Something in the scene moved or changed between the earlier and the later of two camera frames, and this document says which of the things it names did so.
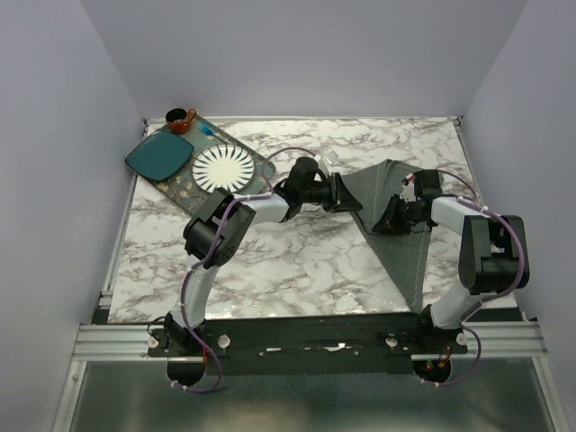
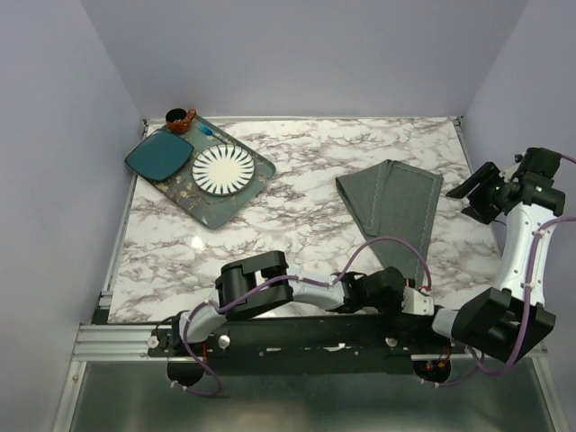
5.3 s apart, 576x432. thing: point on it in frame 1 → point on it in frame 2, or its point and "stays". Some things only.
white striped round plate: x=223 y=166 stays
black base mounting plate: x=352 y=345 stays
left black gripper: x=340 y=198 → x=398 y=303
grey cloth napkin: x=405 y=254 stays
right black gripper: x=389 y=222 → x=484 y=175
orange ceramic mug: x=179 y=119 stays
